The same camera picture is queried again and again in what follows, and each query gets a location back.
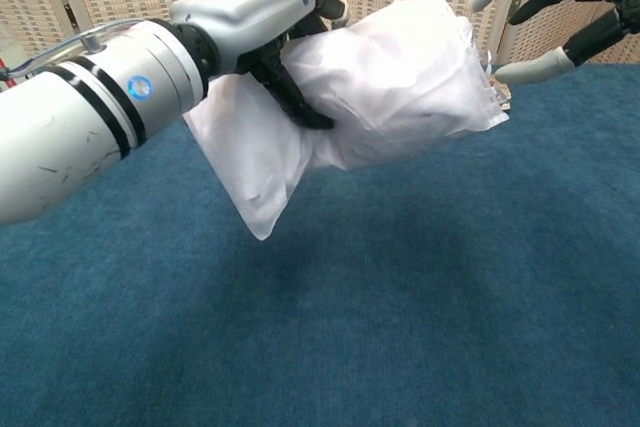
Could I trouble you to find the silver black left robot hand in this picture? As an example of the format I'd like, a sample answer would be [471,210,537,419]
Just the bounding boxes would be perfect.
[168,0,351,131]

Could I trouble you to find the translucent white plastic bag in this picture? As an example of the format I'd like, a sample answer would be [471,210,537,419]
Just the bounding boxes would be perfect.
[182,0,511,242]

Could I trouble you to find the white clothes with straps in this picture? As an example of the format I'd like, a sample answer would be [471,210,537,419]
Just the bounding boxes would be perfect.
[284,0,501,171]

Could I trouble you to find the blue felt table cover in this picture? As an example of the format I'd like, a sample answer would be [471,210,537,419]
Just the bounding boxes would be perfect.
[0,64,640,427]

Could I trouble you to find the grey left arm cable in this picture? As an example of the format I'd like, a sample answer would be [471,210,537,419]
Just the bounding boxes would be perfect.
[0,20,146,81]

